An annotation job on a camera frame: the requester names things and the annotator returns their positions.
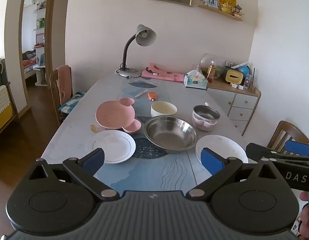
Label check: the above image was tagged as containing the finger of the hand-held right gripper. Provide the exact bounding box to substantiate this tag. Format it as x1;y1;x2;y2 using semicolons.
285;140;309;157
245;142;309;167

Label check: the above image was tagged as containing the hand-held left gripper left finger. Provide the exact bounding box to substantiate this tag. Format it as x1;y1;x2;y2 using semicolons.
28;148;120;201

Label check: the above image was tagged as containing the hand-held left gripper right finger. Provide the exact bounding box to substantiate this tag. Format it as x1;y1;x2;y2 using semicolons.
186;147;285;201

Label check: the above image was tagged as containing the pink bear-shaped plate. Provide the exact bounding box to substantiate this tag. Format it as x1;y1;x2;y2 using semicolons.
95;97;142;133

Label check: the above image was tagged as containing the cream bowl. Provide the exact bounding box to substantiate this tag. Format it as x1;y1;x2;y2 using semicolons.
150;101;178;118

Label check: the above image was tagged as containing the person's right hand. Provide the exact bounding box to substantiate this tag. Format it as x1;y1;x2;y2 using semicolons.
299;191;309;239

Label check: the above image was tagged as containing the plain white plate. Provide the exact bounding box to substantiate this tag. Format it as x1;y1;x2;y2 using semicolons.
195;134;249;166

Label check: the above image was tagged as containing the white plate with thin rim line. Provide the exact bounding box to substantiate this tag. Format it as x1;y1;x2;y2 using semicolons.
88;129;136;165

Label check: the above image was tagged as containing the clear glass bowl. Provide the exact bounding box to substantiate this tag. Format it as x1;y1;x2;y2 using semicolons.
192;114;220;132

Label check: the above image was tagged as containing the white drawer cabinet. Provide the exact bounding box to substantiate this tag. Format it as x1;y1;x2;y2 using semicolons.
207;79;261;137

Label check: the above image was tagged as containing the small steel bowl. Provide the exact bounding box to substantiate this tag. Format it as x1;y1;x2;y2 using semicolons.
193;105;221;124

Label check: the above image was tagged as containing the large steel bowl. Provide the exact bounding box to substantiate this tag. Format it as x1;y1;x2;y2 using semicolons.
144;116;198;155

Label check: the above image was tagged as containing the yellow tissue holder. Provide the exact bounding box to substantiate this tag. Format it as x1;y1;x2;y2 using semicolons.
225;69;245;84

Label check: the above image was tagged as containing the wooden chair with towel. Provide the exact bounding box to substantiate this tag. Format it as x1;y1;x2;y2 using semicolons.
49;65;73;127

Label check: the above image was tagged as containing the tissue box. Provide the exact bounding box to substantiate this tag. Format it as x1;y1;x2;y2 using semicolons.
183;70;208;90

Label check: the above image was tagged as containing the pink towel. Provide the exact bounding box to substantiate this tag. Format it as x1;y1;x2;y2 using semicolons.
57;65;73;105

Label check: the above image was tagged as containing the amber bottle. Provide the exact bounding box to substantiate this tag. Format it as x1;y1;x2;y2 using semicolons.
207;60;217;83

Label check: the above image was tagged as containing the large glass jar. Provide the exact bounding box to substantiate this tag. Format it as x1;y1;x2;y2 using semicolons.
200;53;226;79

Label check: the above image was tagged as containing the pink printed cloth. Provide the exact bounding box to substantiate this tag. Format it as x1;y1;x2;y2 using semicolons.
141;63;185;82

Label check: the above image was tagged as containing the armchair with yellow cushion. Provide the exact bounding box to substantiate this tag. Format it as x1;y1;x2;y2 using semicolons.
0;59;18;140

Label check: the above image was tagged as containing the bed with clothes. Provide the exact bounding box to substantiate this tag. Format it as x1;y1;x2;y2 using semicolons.
22;50;46;80

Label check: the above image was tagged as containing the grey desk lamp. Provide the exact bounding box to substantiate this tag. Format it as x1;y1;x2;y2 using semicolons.
119;24;157;78

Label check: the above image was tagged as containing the small house figurine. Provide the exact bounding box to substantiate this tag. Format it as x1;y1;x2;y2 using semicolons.
233;4;244;19

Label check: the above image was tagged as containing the yellow flower decoration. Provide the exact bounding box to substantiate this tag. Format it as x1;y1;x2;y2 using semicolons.
218;0;237;13

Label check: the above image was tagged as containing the wooden wall shelf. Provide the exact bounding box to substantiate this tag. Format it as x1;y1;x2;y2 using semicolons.
198;0;244;22

